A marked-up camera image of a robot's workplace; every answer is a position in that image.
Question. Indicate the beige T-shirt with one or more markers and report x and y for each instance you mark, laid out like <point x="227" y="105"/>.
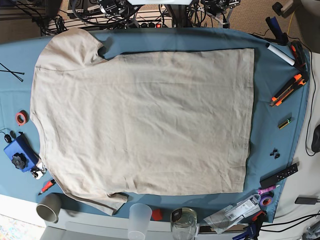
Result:
<point x="158" y="123"/>

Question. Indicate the blue table cloth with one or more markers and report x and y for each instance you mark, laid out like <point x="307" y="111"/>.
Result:
<point x="270" y="74"/>

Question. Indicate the red small cap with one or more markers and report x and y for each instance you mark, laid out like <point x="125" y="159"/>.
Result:
<point x="157" y="214"/>

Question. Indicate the translucent plastic cup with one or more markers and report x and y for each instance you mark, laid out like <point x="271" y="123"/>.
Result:
<point x="138" y="222"/>

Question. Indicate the black power strip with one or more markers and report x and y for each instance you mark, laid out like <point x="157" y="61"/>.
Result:
<point x="133" y="25"/>

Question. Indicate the glass jar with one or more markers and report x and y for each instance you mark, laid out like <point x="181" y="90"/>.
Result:
<point x="183" y="223"/>

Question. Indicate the clear plastic package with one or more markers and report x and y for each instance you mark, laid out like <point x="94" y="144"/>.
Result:
<point x="233" y="214"/>

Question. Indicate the small black clips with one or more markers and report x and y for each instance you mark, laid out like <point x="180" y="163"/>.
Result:
<point x="275" y="153"/>

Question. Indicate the purple tube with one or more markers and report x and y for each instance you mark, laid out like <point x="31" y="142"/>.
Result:
<point x="268" y="189"/>

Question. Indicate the red marker pen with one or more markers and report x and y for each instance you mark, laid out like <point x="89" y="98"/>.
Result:
<point x="47" y="186"/>

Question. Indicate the black remote control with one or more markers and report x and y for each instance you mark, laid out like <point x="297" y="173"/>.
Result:
<point x="279" y="176"/>

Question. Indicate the purple tape roll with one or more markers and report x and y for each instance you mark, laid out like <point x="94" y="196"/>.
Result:
<point x="266" y="200"/>

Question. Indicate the white small caster wheel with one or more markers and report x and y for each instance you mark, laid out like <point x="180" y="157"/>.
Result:
<point x="38" y="171"/>

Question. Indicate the red tape roll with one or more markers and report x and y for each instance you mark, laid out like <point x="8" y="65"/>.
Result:
<point x="21" y="117"/>

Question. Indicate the blue box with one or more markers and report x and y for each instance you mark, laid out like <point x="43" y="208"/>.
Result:
<point x="20" y="145"/>

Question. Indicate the grey mug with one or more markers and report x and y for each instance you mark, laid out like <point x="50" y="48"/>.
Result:
<point x="49" y="208"/>

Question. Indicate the orange black utility knife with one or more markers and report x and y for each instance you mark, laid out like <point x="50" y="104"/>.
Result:
<point x="289" y="88"/>

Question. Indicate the blue bar clamp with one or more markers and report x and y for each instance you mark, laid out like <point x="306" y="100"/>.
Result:
<point x="252" y="232"/>

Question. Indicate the white marker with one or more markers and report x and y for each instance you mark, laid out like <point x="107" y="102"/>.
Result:
<point x="280" y="54"/>

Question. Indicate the black star knob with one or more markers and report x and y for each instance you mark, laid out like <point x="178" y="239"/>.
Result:
<point x="19" y="161"/>

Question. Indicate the orange black clamp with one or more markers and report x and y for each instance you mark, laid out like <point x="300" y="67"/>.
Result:
<point x="299" y="58"/>

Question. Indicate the black cable tie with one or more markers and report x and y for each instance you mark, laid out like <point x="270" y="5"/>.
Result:
<point x="12" y="72"/>
<point x="16" y="74"/>

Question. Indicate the blue black clamp handle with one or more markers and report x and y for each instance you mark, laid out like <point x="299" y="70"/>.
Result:
<point x="281" y="38"/>

